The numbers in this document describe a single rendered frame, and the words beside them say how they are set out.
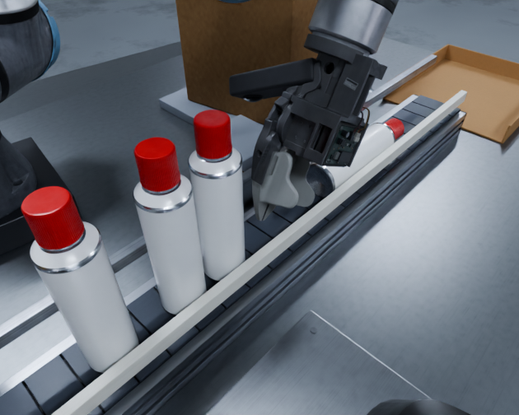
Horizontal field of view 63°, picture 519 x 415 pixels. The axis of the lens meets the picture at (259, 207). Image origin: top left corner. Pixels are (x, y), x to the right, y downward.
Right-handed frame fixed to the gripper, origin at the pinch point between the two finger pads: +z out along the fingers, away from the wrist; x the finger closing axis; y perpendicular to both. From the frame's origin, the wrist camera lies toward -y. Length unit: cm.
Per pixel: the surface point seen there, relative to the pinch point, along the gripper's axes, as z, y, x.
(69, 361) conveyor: 17.3, -2.1, -19.3
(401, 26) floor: -83, -141, 333
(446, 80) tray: -27, -6, 67
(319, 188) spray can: -2.3, 0.2, 12.9
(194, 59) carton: -11.6, -37.6, 18.1
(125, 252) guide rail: 5.7, -3.0, -15.5
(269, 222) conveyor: 3.1, -1.0, 5.3
